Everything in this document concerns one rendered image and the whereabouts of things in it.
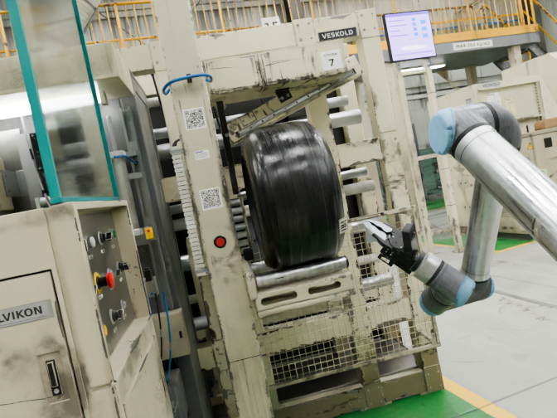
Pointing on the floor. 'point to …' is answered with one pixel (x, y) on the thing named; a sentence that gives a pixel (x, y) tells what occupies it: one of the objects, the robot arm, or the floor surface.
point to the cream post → (229, 272)
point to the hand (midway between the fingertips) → (367, 221)
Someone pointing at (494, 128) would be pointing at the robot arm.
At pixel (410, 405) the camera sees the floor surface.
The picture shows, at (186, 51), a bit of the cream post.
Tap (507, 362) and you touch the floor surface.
